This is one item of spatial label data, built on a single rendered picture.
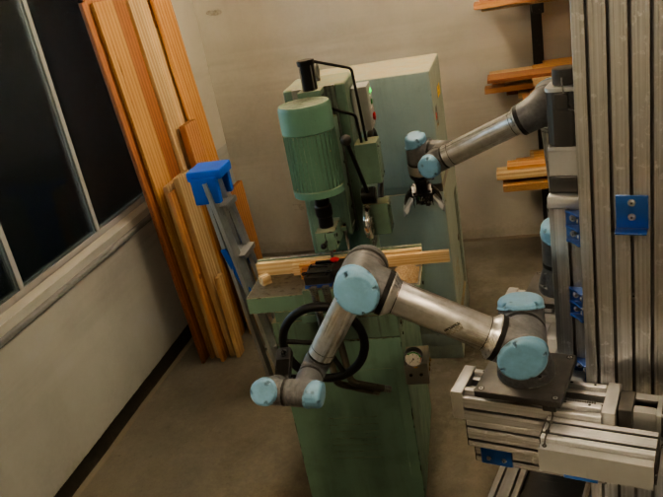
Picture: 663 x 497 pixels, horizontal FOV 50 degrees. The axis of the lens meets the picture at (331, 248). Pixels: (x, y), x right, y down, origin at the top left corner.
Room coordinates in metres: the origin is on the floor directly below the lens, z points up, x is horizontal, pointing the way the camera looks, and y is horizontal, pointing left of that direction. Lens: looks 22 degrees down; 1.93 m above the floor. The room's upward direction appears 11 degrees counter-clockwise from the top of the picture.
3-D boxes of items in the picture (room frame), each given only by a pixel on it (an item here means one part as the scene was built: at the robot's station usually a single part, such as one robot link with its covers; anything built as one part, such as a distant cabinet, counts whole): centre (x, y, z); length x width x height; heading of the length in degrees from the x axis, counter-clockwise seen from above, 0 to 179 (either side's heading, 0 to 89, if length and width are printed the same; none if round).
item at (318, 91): (2.45, -0.03, 1.54); 0.08 x 0.08 x 0.17; 77
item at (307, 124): (2.31, 0.00, 1.35); 0.18 x 0.18 x 0.31
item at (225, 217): (3.10, 0.42, 0.58); 0.27 x 0.25 x 1.16; 75
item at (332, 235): (2.33, 0.00, 1.03); 0.14 x 0.07 x 0.09; 167
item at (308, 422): (2.43, -0.02, 0.36); 0.58 x 0.45 x 0.71; 167
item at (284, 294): (2.20, 0.02, 0.87); 0.61 x 0.30 x 0.06; 77
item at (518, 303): (1.60, -0.45, 0.98); 0.13 x 0.12 x 0.14; 163
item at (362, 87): (2.59, -0.21, 1.40); 0.10 x 0.06 x 0.16; 167
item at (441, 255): (2.28, -0.12, 0.92); 0.55 x 0.02 x 0.04; 77
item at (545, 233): (2.03, -0.71, 0.98); 0.13 x 0.12 x 0.14; 150
